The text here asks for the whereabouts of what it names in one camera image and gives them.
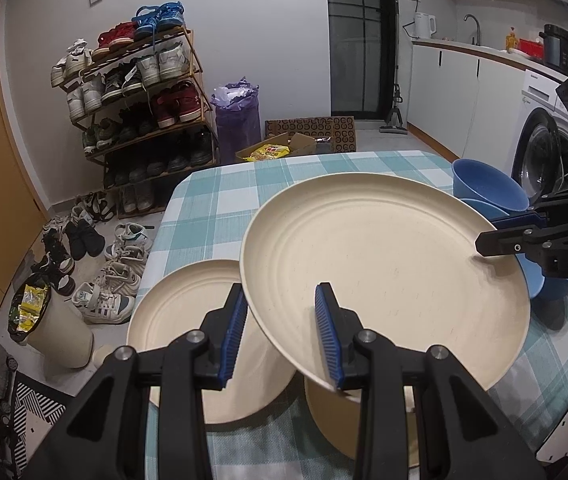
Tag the yellow snack packet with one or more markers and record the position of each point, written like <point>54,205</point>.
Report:
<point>269,152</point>

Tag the chrome faucet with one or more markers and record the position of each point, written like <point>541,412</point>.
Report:
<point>475,27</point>

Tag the scattered pile of sneakers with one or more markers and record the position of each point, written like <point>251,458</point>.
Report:
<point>109,300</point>

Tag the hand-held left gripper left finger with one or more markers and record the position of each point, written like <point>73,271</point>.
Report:
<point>234,335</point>

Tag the cream plate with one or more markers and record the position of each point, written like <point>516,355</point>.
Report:
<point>334,420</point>
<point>179,320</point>
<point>389,270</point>

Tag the beige trash bin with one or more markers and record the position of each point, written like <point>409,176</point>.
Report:
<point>64,335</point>

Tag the black pressure cooker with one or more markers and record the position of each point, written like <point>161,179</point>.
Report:
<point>564,47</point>

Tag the purple trash bag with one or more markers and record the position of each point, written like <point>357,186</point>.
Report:
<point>236,125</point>

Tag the shoe rack with shoes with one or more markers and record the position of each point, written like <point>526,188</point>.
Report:
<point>174,60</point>

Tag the black framed glass door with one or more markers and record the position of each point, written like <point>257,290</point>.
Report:
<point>359,35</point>

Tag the black white patterned mat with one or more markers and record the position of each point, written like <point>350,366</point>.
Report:
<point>34,410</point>

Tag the brown circle-patterned cardboard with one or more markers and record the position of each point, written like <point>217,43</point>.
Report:
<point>309,125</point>

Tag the upright floor cleaner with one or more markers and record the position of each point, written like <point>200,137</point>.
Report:
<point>394,117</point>

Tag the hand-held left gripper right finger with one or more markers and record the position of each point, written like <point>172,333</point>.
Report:
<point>326,335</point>

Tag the white electric kettle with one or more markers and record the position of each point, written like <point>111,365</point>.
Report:
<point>423,25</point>

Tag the red box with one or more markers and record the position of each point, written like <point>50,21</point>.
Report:
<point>531,49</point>

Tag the white washing machine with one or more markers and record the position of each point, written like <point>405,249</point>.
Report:
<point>539,110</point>

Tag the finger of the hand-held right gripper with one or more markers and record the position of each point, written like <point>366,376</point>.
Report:
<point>499,242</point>
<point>519,220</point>

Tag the open cardboard box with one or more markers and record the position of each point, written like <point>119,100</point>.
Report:
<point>301,142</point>

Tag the yellow bottle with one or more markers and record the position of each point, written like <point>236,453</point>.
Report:
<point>512,40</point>

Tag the white base cabinets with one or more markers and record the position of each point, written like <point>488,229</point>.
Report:
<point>454,95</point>

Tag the yellow snack wrappers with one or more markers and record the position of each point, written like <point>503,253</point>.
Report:
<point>31,305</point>

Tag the teal checked tablecloth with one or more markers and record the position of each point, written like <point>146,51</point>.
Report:
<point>214,210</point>

